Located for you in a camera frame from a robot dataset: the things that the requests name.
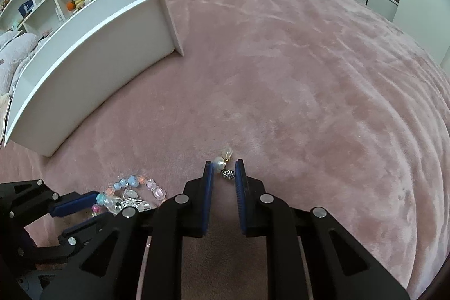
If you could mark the grey quilted duvet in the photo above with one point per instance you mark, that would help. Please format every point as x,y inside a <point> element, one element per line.
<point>16,54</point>

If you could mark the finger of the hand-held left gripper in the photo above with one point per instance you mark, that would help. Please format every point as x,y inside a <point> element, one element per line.
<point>88,224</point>
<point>75,203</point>

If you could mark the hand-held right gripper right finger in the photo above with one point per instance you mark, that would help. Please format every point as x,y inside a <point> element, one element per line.
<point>239,187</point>

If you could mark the white storage box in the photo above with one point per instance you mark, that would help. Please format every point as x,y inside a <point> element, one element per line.
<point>88,75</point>

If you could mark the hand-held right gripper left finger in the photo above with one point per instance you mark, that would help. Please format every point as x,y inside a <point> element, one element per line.
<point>209,180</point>

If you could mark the orange toy fruit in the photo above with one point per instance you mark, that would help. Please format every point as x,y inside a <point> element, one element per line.
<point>70,5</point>

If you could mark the blue box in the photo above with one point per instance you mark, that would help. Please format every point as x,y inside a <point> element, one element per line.
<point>26,7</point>

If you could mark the pink plush blanket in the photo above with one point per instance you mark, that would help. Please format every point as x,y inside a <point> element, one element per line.
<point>298,92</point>

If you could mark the pearl drop earring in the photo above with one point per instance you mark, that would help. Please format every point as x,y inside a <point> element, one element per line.
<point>220,163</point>

